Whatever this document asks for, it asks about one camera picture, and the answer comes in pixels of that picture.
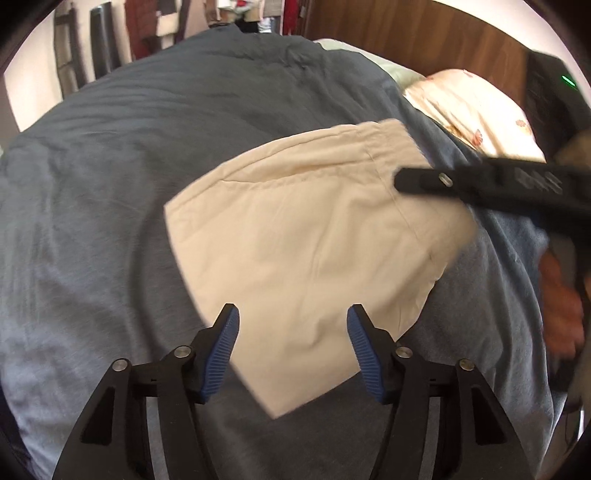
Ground black ladder rack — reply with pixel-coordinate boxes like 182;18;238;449
54;6;87;96

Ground wooden headboard panel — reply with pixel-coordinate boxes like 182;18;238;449
302;0;570;153

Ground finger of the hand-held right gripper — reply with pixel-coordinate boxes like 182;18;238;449
394;167;491;205

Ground black tower fan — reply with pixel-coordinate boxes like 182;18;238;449
89;2;123;80

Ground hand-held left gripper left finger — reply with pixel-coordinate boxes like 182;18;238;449
52;303;241;480

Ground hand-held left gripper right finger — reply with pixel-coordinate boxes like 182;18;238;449
346;304;539;480

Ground cream floral pillow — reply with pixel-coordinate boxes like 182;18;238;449
401;68;549;163

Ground light green pillow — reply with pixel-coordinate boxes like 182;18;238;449
313;38;428;89

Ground row of hanging clothes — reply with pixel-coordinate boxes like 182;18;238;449
124;0;320;62

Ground person's right hand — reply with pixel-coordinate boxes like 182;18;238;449
539;248;585;361

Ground grey-blue duvet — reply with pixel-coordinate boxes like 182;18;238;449
0;22;570;480

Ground cream pants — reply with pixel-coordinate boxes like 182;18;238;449
163;117;479;420

